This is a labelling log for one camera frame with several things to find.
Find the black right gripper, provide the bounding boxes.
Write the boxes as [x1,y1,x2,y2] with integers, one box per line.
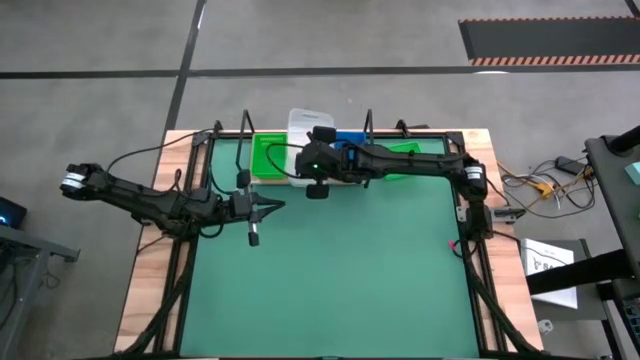
[294,125,352,200]

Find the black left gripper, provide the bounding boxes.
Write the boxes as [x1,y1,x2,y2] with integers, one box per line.
[227,168,287,248]

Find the blue slotted plastic basket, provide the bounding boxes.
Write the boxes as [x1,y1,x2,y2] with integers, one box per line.
[333,130,368,157]

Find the clear plastic bin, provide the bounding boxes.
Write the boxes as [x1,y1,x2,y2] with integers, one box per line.
[286,106,336,189]

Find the green slotted plastic basket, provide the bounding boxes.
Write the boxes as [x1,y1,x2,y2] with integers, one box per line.
[384,141,422,182]
[250,131,290,181]

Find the green table mat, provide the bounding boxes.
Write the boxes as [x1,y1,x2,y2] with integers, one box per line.
[178,135,482,359]

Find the white printed cardboard box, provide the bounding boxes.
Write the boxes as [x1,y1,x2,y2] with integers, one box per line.
[519,237,579,310]

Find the grey side table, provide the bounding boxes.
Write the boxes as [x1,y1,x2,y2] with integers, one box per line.
[0,223,81,360]

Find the black power adapter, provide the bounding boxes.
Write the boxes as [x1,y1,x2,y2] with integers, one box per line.
[554,155,581,174]

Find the dark device with blue light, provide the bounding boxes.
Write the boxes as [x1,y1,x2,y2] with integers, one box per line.
[0,195,29,231]

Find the black floor mat striped edge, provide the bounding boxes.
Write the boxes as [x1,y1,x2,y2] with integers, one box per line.
[458,16,640,67]

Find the black metal beam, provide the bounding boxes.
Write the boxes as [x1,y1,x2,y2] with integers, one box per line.
[525,248,640,296]

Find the black equipment cart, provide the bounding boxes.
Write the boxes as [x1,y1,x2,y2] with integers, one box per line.
[583,124,640,281]

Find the wooden shelf with black frame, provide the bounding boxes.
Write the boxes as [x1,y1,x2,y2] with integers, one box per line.
[234,108,376,190]

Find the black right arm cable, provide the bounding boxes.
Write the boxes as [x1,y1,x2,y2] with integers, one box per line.
[263,142,304,180]

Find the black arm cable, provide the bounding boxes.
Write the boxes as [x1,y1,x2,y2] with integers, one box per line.
[263,142,304,180]
[105,128,226,240]

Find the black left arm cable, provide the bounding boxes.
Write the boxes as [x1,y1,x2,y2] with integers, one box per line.
[105,128,226,240]

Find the black aluminium rig frame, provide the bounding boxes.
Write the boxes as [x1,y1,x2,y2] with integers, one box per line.
[112,118,551,360]

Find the tangled floor cables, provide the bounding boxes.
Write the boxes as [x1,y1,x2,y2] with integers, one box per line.
[496,157,599,221]

